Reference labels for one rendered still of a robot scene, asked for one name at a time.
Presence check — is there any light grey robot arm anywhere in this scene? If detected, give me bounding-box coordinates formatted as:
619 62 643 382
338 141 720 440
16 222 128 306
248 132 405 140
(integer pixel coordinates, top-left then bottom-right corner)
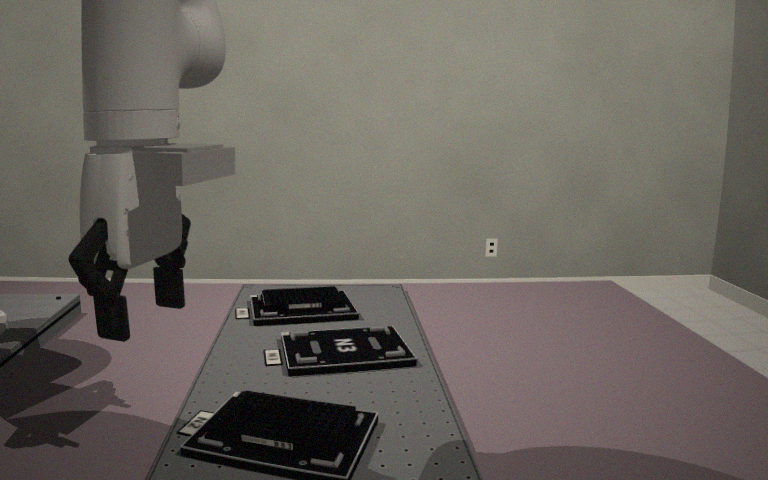
81 0 235 186

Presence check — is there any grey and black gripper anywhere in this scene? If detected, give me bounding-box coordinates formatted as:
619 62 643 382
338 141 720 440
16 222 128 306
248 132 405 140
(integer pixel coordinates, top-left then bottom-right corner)
69 146 191 342

